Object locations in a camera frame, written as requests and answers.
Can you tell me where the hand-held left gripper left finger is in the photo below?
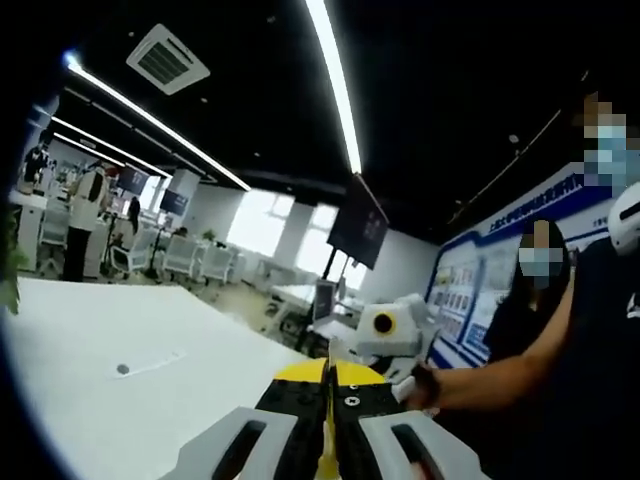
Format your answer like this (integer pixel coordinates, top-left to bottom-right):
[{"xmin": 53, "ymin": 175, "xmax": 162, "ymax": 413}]
[{"xmin": 172, "ymin": 361, "xmax": 332, "ymax": 480}]

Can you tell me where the blue white wall display board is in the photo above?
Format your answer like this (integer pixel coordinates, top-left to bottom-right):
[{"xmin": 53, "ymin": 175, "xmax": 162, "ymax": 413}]
[{"xmin": 426, "ymin": 159, "xmax": 617, "ymax": 370}]

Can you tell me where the white ceiling air vent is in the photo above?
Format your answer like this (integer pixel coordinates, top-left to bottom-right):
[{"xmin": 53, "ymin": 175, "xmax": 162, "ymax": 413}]
[{"xmin": 125, "ymin": 23, "xmax": 212, "ymax": 97}]

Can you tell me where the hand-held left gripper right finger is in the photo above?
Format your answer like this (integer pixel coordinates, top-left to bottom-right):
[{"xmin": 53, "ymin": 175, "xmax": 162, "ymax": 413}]
[{"xmin": 331, "ymin": 360, "xmax": 487, "ymax": 480}]

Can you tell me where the black display screen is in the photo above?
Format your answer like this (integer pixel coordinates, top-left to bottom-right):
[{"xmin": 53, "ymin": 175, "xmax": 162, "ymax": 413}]
[{"xmin": 326, "ymin": 171, "xmax": 392, "ymax": 270}]

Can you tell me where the long ceiling light strip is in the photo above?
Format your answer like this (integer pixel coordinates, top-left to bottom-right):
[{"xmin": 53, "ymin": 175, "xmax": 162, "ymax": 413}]
[
  {"xmin": 63, "ymin": 51, "xmax": 252, "ymax": 193},
  {"xmin": 304, "ymin": 0, "xmax": 364, "ymax": 174},
  {"xmin": 51, "ymin": 115, "xmax": 174, "ymax": 179}
]

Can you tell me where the person's right hand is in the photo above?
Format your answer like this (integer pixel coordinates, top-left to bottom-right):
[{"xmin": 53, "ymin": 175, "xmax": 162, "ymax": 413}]
[{"xmin": 409, "ymin": 363, "xmax": 442, "ymax": 417}]

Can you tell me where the desk monitor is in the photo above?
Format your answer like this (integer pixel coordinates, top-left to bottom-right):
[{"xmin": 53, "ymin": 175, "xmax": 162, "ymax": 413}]
[{"xmin": 313, "ymin": 279, "xmax": 342, "ymax": 322}]

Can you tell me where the row of white office chairs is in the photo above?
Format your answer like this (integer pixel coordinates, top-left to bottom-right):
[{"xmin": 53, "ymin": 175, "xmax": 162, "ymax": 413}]
[{"xmin": 37, "ymin": 207, "xmax": 242, "ymax": 289}]

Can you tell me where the green potted plant white pot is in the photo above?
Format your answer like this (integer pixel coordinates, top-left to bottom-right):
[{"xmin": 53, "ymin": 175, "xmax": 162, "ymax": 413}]
[{"xmin": 0, "ymin": 207, "xmax": 32, "ymax": 317}]

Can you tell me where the blue wall screen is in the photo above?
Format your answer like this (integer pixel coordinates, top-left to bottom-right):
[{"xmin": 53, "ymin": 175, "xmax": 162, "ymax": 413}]
[
  {"xmin": 159, "ymin": 188, "xmax": 189, "ymax": 213},
  {"xmin": 116, "ymin": 166, "xmax": 150, "ymax": 195}
]

